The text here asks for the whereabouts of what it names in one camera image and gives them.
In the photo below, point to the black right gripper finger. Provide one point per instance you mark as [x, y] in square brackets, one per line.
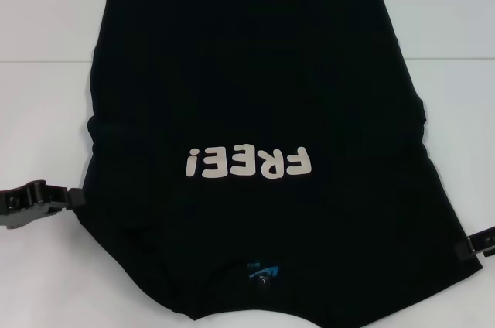
[479, 244]

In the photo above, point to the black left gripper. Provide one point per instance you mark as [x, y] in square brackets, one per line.
[15, 200]

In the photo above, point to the black shirt with FREE print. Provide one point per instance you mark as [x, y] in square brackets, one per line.
[247, 72]

